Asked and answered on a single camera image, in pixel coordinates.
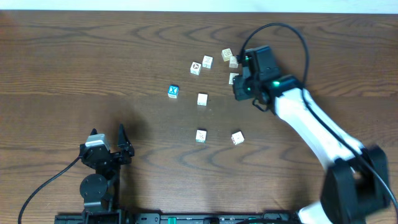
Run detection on wooden Y block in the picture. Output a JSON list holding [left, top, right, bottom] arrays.
[[229, 56, 239, 68]]

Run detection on black cable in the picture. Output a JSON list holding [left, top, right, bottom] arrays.
[[17, 155, 82, 224], [238, 22, 398, 224]]

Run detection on right black cable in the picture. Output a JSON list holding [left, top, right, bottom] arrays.
[[238, 22, 398, 224]]

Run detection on wooden block umbrella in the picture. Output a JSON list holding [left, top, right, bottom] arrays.
[[202, 55, 213, 69]]

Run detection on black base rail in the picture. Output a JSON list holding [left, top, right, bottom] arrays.
[[54, 212, 301, 224]]

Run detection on blue X block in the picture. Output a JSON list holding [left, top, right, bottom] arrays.
[[167, 85, 179, 98]]

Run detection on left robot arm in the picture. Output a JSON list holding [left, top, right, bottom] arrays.
[[79, 125, 134, 223]]

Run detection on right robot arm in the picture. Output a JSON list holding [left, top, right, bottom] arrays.
[[233, 52, 397, 223]]

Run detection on wooden O block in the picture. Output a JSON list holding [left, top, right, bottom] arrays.
[[229, 73, 239, 85]]

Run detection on wooden block red disc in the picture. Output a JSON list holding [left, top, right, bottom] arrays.
[[190, 62, 201, 75]]

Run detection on plain wooden M block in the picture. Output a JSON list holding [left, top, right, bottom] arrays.
[[197, 93, 208, 106]]

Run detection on left black cable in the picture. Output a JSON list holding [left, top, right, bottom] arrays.
[[17, 155, 82, 224]]

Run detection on yellow edged wooden block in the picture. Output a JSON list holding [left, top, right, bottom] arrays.
[[221, 49, 233, 62]]

